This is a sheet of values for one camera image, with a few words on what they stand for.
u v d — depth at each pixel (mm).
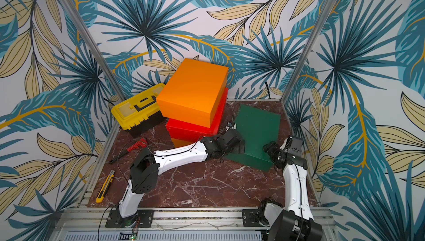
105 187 807
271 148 736
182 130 795
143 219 731
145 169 513
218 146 626
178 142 937
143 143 953
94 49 901
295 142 632
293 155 595
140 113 900
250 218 730
